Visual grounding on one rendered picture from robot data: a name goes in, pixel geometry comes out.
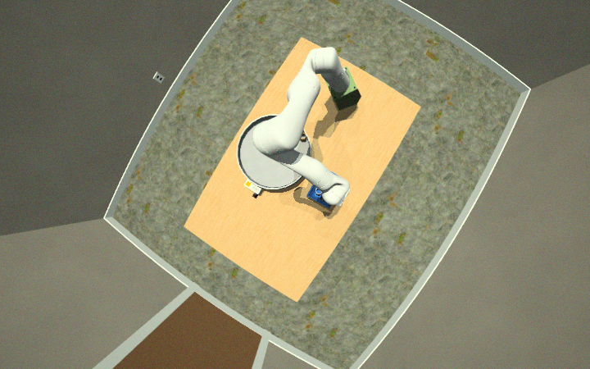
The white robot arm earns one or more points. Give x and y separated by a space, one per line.
278 137

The blue crate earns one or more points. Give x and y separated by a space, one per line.
316 196

